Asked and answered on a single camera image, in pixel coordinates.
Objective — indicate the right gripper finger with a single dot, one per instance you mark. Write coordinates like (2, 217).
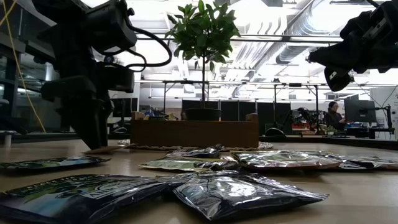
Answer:
(339, 53)
(339, 81)

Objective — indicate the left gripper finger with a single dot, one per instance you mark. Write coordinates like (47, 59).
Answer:
(81, 118)
(101, 121)

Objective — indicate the beige tea packet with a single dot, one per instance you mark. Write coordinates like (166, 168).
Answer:
(286, 158)

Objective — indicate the black background robot arm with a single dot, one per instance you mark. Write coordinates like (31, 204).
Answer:
(306, 115)

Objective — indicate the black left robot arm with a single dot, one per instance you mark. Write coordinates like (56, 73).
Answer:
(62, 37)

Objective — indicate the wooden tea box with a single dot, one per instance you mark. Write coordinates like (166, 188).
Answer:
(196, 133)

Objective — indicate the black computer monitor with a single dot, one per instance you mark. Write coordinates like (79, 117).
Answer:
(360, 110)

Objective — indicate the person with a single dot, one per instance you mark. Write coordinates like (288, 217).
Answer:
(334, 119)

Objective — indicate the small potted plant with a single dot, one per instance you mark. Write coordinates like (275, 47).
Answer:
(330, 129)

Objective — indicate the dark office desk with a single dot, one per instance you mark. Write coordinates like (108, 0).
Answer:
(367, 132)

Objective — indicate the red storage bin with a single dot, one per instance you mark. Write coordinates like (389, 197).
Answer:
(298, 126)

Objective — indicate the round woven placemat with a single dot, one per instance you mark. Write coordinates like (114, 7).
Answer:
(267, 145)

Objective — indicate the potted green plant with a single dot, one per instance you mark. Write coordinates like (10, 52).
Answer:
(202, 37)

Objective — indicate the black aluminium table frame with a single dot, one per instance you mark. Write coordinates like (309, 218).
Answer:
(342, 142)

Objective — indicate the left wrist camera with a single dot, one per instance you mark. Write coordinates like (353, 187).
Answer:
(109, 28)

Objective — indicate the small white post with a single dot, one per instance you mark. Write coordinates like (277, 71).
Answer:
(7, 140)

